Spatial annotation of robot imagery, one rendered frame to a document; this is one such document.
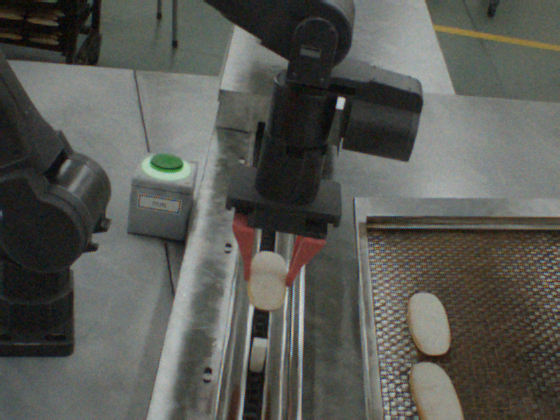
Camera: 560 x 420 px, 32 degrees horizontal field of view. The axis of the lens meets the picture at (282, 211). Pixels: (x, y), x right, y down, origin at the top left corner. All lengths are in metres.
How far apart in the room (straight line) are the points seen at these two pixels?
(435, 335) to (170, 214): 0.37
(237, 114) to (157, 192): 0.26
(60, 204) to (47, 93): 0.64
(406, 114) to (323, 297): 0.34
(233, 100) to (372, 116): 0.54
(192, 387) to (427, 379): 0.21
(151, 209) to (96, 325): 0.19
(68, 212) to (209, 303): 0.19
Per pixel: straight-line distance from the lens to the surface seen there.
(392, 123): 0.80
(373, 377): 0.87
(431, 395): 0.84
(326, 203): 0.85
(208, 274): 1.01
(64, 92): 1.49
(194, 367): 0.89
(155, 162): 1.12
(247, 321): 0.97
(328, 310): 1.07
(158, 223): 1.13
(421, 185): 1.38
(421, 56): 1.92
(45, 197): 0.86
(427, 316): 0.94
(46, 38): 3.37
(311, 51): 0.77
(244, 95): 1.31
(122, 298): 1.03
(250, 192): 0.85
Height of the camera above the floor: 1.42
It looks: 29 degrees down
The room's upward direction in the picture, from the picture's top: 11 degrees clockwise
